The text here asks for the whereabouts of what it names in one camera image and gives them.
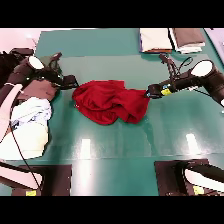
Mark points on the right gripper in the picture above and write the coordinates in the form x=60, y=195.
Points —
x=159, y=90

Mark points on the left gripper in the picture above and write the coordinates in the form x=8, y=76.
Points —
x=70, y=82

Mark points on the red T-shirt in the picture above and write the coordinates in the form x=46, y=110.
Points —
x=110, y=101

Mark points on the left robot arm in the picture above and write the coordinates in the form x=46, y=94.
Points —
x=23, y=71

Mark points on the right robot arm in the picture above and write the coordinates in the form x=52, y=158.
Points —
x=213, y=80

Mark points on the brown garment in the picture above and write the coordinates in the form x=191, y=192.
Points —
x=39, y=89

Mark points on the white garment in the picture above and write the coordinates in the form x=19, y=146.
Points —
x=31, y=111
x=191, y=49

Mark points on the beige garment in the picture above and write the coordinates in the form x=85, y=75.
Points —
x=155, y=39

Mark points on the grey-brown garment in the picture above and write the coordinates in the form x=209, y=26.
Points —
x=188, y=36

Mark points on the black garment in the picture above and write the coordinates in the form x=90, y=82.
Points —
x=7, y=66

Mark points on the cream garment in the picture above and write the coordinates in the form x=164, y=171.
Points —
x=25, y=141

